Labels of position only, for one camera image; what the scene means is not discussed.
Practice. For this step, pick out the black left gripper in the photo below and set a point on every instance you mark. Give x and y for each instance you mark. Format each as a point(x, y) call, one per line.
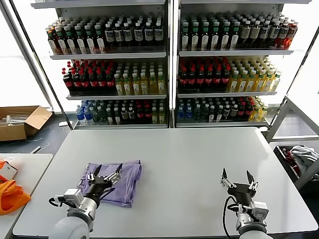
point(98, 186)

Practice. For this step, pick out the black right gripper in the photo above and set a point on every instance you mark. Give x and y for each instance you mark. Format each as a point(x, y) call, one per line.
point(241, 193)

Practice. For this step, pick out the purple printed t-shirt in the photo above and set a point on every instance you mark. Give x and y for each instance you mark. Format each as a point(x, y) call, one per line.
point(127, 184)

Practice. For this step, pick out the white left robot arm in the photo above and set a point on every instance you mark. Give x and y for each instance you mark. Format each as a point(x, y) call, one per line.
point(69, 226)

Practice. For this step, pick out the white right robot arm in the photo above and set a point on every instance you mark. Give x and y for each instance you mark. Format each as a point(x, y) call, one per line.
point(246, 224)

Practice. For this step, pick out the black storage bin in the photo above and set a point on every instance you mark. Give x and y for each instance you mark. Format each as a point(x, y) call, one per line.
point(281, 152)

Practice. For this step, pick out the red garment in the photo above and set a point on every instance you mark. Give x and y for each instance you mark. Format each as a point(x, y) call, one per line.
point(289, 155)

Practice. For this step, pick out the small white floor object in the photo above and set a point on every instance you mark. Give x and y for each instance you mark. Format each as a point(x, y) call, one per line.
point(63, 124)

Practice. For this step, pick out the white side table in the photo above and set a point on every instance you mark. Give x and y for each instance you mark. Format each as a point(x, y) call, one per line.
point(35, 169)

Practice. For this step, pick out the grey white garment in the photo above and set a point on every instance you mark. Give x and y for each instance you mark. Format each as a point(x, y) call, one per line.
point(302, 155)

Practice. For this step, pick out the white floor strip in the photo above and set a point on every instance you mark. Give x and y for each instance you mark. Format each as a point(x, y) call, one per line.
point(37, 149)

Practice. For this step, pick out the brown cardboard box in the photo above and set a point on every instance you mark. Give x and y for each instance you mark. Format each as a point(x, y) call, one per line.
point(37, 119)

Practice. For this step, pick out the yellow juice bottle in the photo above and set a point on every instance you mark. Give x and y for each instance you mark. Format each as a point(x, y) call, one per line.
point(119, 87)
point(259, 84)
point(153, 86)
point(161, 85)
point(127, 87)
point(135, 86)
point(233, 84)
point(144, 86)
point(242, 84)
point(267, 83)
point(250, 84)
point(275, 83)

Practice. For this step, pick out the orange fabric bag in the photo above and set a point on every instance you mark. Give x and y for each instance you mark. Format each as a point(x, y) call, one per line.
point(12, 196)

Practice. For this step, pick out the red cap cola bottle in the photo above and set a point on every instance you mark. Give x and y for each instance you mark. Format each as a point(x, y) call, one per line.
point(67, 84)
point(200, 79)
point(110, 83)
point(84, 84)
point(93, 83)
point(101, 83)
point(191, 79)
point(76, 84)
point(217, 79)
point(225, 78)
point(208, 79)
point(182, 79)

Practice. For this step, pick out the white and orange carton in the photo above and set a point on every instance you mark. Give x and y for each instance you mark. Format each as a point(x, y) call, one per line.
point(8, 170)

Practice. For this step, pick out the grey metal shelving unit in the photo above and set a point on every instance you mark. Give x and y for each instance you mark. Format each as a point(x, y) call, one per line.
point(107, 55)
point(224, 53)

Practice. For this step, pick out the light grey window beam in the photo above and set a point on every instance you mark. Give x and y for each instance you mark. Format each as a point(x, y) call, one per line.
point(33, 71)

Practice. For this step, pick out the white cap dark bottle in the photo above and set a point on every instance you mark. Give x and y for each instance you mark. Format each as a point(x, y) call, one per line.
point(138, 34)
point(158, 33)
point(127, 34)
point(148, 34)
point(118, 35)
point(109, 35)

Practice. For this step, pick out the beige label dark bottle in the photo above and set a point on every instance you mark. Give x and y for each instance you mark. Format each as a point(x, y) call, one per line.
point(254, 33)
point(245, 33)

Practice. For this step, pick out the dark label drink bottle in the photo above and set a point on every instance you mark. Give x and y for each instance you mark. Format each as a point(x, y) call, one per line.
point(264, 32)
point(274, 32)

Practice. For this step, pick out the red drink bottle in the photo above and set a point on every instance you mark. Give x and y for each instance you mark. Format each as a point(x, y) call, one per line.
point(291, 32)
point(283, 33)

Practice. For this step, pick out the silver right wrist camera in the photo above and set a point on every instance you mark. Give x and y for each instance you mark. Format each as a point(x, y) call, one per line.
point(259, 211)

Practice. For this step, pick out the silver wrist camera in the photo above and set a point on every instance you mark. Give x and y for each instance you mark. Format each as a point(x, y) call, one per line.
point(73, 195)
point(259, 211)

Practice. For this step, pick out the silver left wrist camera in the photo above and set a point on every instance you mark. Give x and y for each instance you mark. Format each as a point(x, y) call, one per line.
point(73, 195)

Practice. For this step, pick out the grey metal frame table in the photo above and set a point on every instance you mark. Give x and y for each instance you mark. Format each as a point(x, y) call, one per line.
point(276, 117)

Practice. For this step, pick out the dark metal frame post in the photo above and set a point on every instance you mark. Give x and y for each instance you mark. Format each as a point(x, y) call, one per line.
point(304, 57)
point(46, 72)

